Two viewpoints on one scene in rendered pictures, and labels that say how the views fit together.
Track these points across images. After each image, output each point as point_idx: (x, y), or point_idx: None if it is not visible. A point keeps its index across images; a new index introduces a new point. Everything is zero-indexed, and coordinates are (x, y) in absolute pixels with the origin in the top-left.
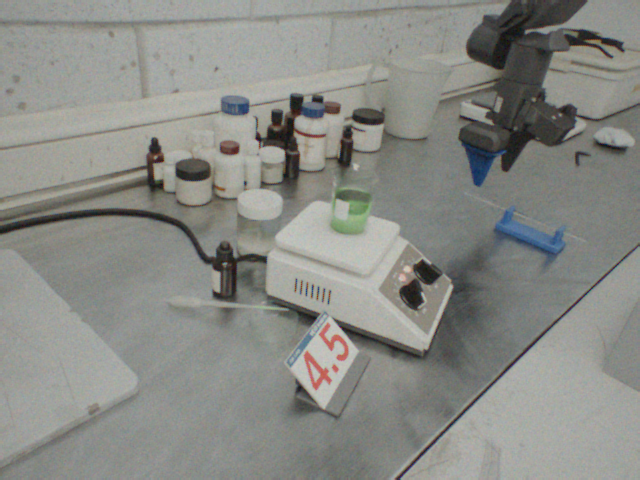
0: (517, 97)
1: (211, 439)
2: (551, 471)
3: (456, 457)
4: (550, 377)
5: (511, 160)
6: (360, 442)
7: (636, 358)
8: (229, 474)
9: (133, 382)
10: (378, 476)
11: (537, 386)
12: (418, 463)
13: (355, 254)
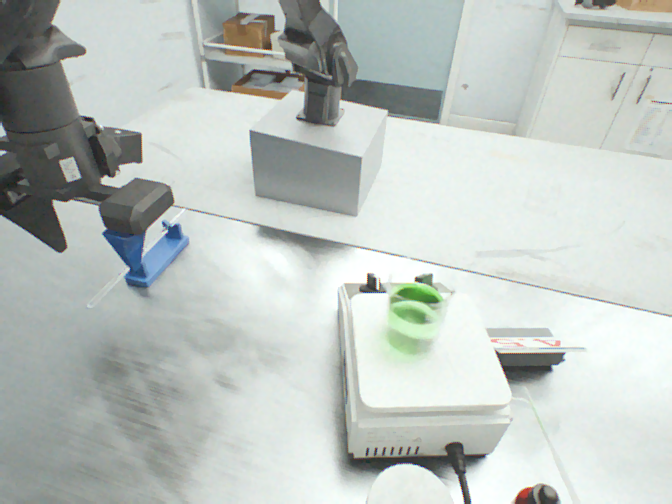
0: (85, 140)
1: (657, 396)
2: (467, 233)
3: (504, 267)
4: (387, 236)
5: (60, 232)
6: (549, 311)
7: (362, 190)
8: (656, 369)
9: None
10: (559, 296)
11: (402, 241)
12: (528, 281)
13: (456, 311)
